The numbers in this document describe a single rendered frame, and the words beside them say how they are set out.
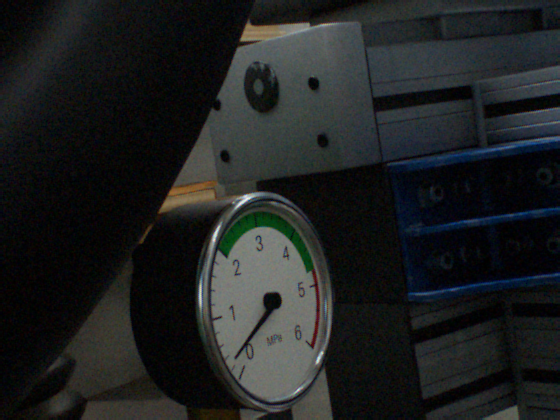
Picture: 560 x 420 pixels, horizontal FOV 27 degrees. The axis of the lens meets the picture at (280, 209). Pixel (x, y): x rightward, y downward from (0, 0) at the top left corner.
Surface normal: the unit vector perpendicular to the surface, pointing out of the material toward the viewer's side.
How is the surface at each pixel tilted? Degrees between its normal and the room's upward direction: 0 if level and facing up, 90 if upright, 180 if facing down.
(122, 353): 90
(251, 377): 90
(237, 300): 90
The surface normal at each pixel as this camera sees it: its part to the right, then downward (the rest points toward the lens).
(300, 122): -0.77, 0.15
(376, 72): 0.62, -0.06
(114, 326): 0.80, -0.09
